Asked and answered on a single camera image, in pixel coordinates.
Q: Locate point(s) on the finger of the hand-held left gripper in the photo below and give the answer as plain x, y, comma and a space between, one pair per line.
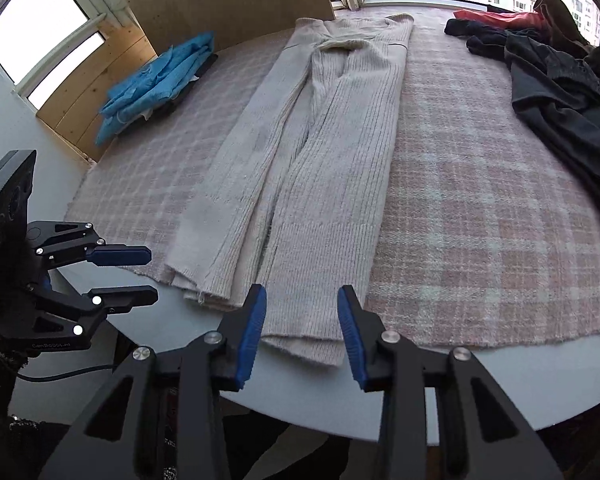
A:
120, 255
125, 297

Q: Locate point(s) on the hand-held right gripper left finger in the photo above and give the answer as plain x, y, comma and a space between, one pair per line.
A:
252, 340

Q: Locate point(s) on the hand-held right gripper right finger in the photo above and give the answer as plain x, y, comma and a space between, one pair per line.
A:
350, 340

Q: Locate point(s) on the cream ribbed knit sweater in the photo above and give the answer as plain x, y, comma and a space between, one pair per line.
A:
330, 185

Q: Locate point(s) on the wooden plank panel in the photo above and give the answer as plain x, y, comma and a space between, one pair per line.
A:
90, 95

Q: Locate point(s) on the blue garment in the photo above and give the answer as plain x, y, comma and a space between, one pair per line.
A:
145, 85

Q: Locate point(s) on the pink plaid blanket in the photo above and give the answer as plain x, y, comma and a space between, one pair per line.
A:
480, 210

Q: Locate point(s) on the dark cloth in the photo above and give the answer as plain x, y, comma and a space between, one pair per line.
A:
207, 67

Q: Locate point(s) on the large wooden board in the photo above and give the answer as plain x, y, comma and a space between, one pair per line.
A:
230, 0

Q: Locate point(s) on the dark grey garment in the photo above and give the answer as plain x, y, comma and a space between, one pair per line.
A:
555, 95

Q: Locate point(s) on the navy garment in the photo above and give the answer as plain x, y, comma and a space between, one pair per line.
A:
480, 37

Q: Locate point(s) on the red garment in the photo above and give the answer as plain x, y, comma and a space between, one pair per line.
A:
500, 19

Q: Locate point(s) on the brown garment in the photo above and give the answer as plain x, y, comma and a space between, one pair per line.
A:
560, 15

